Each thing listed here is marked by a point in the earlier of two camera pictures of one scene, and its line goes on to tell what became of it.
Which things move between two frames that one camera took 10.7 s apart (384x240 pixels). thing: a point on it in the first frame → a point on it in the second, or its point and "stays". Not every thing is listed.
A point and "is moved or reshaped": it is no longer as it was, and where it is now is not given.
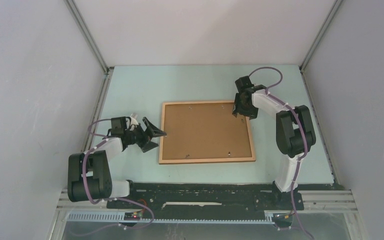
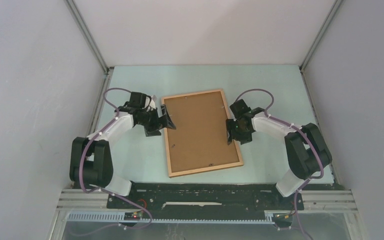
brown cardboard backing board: [204, 131] is moved or reshaped
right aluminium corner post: [326, 22] stays
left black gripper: [146, 136] → [159, 122]
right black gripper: [237, 109] → [230, 124]
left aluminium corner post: [72, 7] stays
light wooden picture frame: [252, 159] → [226, 115]
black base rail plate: [207, 197] stays
